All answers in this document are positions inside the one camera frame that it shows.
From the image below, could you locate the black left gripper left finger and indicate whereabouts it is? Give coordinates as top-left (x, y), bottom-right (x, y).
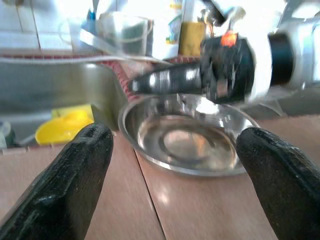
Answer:
top-left (0, 122), bottom-right (115, 240)

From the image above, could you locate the mustard yellow sponge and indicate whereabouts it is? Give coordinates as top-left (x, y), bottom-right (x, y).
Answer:
top-left (179, 21), bottom-right (206, 58)

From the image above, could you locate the yellow plastic bowl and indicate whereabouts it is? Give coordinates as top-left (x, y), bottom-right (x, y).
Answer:
top-left (34, 110), bottom-right (95, 146)

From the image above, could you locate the stainless steel plate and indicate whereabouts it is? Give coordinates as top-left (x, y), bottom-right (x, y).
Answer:
top-left (117, 95), bottom-right (261, 178)

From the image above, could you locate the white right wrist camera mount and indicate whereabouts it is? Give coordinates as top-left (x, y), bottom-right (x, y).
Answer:
top-left (224, 4), bottom-right (276, 102)

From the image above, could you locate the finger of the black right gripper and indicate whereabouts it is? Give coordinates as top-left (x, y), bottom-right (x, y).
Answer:
top-left (128, 61), bottom-right (204, 95)

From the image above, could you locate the white detergent bottle yellow cap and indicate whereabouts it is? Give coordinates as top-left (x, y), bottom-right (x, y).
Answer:
top-left (151, 0), bottom-right (187, 60)

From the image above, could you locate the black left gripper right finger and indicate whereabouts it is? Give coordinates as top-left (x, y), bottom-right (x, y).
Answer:
top-left (235, 126), bottom-right (320, 240)

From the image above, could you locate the clear small bucket with scourer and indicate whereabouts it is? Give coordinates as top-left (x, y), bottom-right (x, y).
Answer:
top-left (98, 11), bottom-right (154, 58)

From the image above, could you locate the stainless steel sink basin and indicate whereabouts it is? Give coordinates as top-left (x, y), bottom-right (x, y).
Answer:
top-left (0, 61), bottom-right (127, 152)

